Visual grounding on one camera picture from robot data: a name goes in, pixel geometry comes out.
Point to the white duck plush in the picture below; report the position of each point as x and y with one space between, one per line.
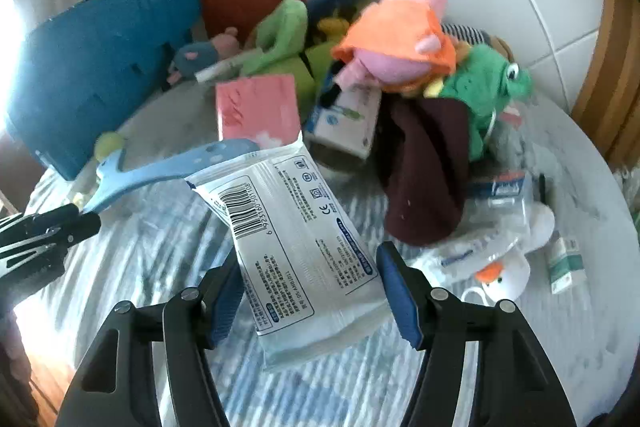
494 256

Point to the wooden door frame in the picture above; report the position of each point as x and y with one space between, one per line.
607 107

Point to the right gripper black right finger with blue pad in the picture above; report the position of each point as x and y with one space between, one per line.
516 384

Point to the blue plastic storage crate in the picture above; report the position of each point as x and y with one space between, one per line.
87 70

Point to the green frog plush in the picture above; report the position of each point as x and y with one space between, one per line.
485 82

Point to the small green white box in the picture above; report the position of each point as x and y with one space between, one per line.
565 265

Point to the small pig plush blue shirt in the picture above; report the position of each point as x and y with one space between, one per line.
196 56

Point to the dark maroon cloth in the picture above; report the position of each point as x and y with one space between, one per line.
421 157

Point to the light blue plastic shoehorn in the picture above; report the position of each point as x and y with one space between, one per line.
115 182

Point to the light green plush toy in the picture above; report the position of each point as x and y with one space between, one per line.
282 38

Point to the pink tissue pack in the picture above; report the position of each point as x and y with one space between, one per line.
262 109

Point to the white blue medicine box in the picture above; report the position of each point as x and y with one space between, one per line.
349 124

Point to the pink pig plush orange dress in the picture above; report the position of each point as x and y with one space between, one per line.
397 46

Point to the white wet wipes pack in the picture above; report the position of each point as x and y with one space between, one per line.
312 285

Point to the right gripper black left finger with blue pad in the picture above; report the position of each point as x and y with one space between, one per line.
115 383

